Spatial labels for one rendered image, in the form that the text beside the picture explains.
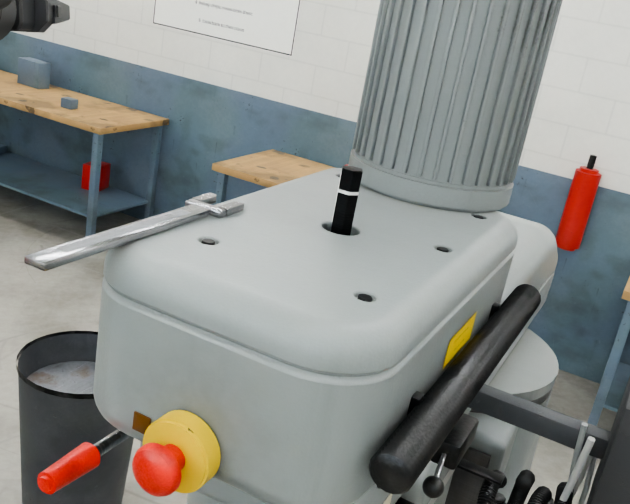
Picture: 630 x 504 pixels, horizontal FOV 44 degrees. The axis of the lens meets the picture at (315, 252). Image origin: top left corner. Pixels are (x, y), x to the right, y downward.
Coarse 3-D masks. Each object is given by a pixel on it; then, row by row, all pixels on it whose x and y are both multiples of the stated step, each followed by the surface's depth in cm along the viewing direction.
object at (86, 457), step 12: (120, 432) 69; (84, 444) 66; (96, 444) 67; (108, 444) 67; (72, 456) 64; (84, 456) 64; (96, 456) 65; (48, 468) 62; (60, 468) 62; (72, 468) 63; (84, 468) 64; (48, 480) 62; (60, 480) 62; (72, 480) 63; (48, 492) 62
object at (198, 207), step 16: (192, 208) 70; (208, 208) 71; (224, 208) 72; (240, 208) 74; (128, 224) 63; (144, 224) 64; (160, 224) 65; (176, 224) 66; (80, 240) 58; (96, 240) 59; (112, 240) 59; (128, 240) 61; (32, 256) 54; (48, 256) 55; (64, 256) 55; (80, 256) 56
